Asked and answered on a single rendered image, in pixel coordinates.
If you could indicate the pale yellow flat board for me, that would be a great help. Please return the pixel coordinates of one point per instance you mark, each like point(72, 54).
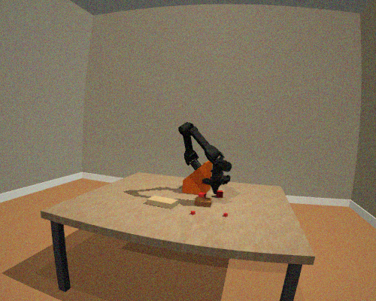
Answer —
point(162, 202)

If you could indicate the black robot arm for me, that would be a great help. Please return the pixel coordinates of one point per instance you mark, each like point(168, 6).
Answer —
point(187, 130)

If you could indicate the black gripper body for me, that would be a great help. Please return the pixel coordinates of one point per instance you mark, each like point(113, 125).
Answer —
point(213, 178)

